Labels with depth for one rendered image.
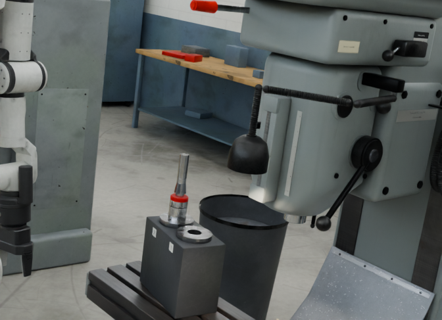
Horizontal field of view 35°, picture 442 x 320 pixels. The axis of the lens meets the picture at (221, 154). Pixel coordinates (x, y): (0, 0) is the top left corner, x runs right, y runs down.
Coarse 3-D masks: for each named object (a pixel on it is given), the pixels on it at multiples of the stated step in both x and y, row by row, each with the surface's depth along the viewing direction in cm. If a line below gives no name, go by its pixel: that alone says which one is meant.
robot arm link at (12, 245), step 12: (0, 216) 179; (12, 216) 178; (24, 216) 180; (0, 228) 182; (12, 228) 179; (24, 228) 181; (0, 240) 183; (12, 240) 179; (24, 240) 181; (12, 252) 180; (24, 252) 179
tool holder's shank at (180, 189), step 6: (180, 156) 176; (186, 156) 176; (180, 162) 176; (186, 162) 176; (180, 168) 177; (186, 168) 177; (180, 174) 177; (186, 174) 178; (180, 180) 177; (180, 186) 178; (174, 192) 179; (180, 192) 178
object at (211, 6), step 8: (192, 0) 127; (200, 0) 127; (192, 8) 127; (200, 8) 127; (208, 8) 128; (216, 8) 129; (224, 8) 131; (232, 8) 133; (240, 8) 134; (248, 8) 135
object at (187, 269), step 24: (144, 240) 184; (168, 240) 172; (192, 240) 169; (216, 240) 173; (144, 264) 185; (168, 264) 172; (192, 264) 168; (216, 264) 172; (168, 288) 172; (192, 288) 170; (216, 288) 174; (192, 312) 172
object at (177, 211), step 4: (172, 204) 178; (176, 204) 178; (180, 204) 178; (184, 204) 178; (172, 208) 178; (176, 208) 178; (180, 208) 178; (184, 208) 179; (168, 212) 180; (172, 212) 179; (176, 212) 178; (180, 212) 178; (184, 212) 179; (168, 216) 180; (172, 216) 179; (176, 216) 179; (180, 216) 179; (184, 216) 180; (176, 220) 179; (180, 220) 179
